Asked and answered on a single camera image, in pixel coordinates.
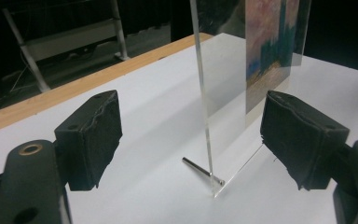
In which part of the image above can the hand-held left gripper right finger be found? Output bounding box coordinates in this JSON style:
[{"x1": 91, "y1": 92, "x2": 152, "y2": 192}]
[{"x1": 259, "y1": 90, "x2": 351, "y2": 191}]

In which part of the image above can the picture card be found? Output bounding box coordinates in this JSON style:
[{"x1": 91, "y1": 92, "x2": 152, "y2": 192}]
[{"x1": 244, "y1": 0, "x2": 302, "y2": 115}]

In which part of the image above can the white metal stand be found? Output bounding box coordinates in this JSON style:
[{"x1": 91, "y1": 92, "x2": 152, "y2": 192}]
[{"x1": 1, "y1": 0, "x2": 131, "y2": 93}]

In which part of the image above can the clear acrylic photo frame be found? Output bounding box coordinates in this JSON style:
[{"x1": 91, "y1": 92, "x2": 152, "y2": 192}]
[{"x1": 189, "y1": 0, "x2": 312, "y2": 199}]

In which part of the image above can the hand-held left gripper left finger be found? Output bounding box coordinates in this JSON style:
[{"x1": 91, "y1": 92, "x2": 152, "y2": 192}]
[{"x1": 54, "y1": 89, "x2": 124, "y2": 191}]

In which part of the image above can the metal frame support pin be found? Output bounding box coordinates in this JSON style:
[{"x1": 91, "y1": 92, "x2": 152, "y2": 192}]
[{"x1": 181, "y1": 156, "x2": 227, "y2": 187}]

